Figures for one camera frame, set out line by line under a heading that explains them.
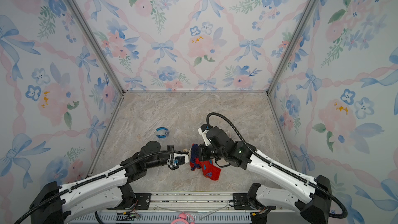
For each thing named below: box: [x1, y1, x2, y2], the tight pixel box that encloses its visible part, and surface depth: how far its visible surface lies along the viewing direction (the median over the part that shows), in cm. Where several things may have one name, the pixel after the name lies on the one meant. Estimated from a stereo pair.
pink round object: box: [171, 212, 196, 224], surface depth 70 cm
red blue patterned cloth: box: [189, 143, 222, 181], surface depth 81 cm
